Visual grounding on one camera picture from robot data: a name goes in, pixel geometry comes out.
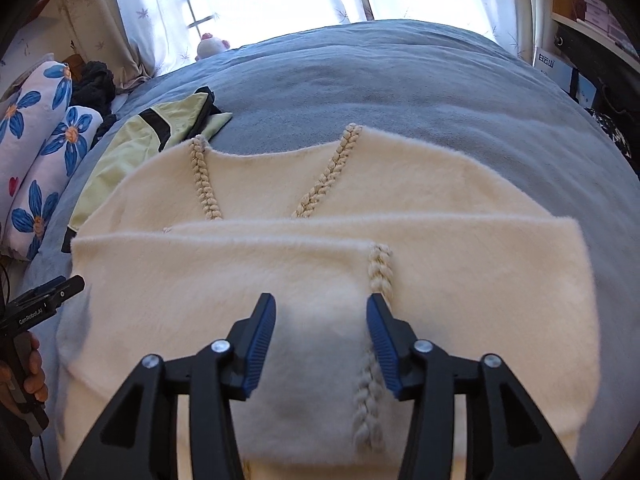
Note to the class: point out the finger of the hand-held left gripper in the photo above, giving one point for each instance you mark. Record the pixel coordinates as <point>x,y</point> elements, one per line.
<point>65,290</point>

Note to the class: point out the white curved desk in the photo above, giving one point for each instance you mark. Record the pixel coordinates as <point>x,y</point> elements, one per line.
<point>575,25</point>

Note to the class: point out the dark clothes pile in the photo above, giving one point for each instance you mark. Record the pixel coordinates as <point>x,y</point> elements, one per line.
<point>95,82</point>

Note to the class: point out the beige patterned curtain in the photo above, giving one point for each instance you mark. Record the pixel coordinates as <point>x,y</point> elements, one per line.
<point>90,25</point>

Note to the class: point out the white cardboard box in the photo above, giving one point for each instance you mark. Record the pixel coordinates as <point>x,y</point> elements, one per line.
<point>550,62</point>

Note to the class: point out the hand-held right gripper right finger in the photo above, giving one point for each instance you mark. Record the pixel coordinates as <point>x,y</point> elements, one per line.
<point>382,345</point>

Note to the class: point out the pink plush toy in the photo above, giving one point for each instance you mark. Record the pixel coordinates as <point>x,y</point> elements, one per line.
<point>210,47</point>

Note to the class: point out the pink drawer organiser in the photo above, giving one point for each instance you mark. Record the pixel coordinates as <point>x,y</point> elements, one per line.
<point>595,10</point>

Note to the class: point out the rolled blue floral quilt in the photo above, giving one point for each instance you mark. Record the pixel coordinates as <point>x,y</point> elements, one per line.
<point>45,160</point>

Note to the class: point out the white sheer leaf curtain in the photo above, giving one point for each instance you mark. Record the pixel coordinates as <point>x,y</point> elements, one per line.
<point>145,20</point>
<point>500,0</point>

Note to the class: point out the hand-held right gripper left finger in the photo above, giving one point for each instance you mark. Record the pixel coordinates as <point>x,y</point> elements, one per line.
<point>260,345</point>

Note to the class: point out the yellow-green jacket with black trim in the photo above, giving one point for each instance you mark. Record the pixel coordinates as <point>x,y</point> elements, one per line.
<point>125,160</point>

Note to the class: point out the cream fuzzy braided cardigan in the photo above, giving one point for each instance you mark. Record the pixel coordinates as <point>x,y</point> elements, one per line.
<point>450,270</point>

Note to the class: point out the person's left hand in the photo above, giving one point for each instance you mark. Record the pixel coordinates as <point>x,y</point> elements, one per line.
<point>36,375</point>

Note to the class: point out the black and white patterned cloth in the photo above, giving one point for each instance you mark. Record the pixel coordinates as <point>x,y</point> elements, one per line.
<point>615,132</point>

